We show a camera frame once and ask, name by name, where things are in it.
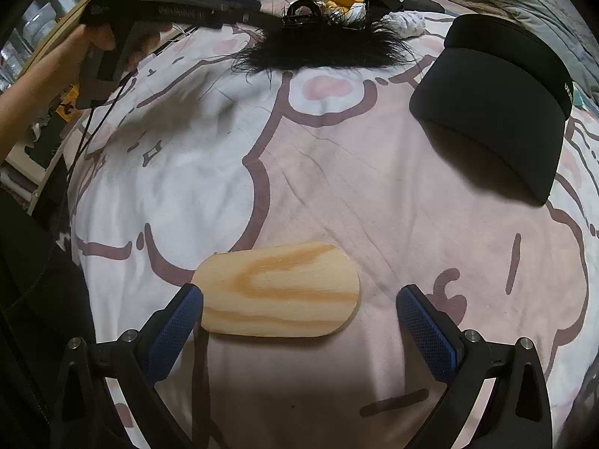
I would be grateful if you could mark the cartoon printed blanket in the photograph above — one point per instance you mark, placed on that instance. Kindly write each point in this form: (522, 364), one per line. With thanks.
(351, 187)

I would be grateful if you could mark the person's left hand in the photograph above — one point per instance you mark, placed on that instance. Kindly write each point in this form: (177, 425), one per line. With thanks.
(100, 37)

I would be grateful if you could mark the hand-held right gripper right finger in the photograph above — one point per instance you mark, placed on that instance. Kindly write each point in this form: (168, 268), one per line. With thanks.
(428, 332)

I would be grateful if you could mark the oval wooden board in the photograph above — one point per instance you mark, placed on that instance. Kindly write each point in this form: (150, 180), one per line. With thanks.
(276, 290)

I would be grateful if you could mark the yellow packet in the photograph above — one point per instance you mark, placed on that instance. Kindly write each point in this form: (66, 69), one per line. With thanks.
(344, 0)

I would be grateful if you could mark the yellow black object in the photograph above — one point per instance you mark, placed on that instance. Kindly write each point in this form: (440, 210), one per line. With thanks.
(67, 103)

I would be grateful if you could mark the person's dark clothing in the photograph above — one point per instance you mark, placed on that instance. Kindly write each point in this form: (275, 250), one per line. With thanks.
(28, 313)

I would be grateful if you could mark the person's left forearm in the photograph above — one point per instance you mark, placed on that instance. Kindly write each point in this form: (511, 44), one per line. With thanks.
(32, 98)

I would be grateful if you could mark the black hairpiece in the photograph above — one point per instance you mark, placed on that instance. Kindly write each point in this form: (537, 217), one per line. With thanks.
(327, 51)

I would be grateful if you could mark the black sun visor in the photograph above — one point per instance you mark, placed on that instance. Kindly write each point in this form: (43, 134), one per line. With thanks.
(496, 103)

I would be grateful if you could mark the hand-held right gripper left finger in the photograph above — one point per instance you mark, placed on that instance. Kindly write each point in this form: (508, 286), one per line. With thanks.
(173, 332)

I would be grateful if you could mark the black hair claw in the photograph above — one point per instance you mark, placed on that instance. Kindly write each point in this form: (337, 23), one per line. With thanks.
(302, 11)

